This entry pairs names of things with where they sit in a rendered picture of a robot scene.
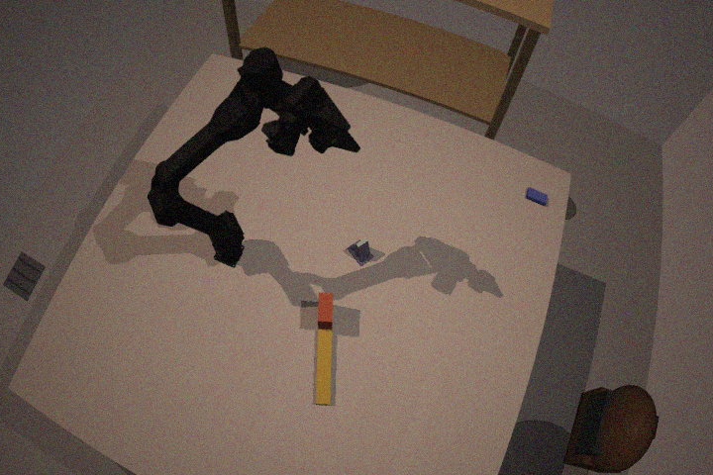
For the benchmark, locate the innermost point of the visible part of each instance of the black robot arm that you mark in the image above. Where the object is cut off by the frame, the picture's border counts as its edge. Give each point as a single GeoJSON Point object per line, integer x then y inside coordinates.
{"type": "Point", "coordinates": [239, 114]}

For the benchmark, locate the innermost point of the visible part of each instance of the small blue block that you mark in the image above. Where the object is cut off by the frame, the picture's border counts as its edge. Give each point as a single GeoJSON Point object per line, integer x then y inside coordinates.
{"type": "Point", "coordinates": [536, 196]}

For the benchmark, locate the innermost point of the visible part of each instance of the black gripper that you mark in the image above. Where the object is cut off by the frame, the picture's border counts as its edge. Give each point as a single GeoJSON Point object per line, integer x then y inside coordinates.
{"type": "Point", "coordinates": [313, 107]}

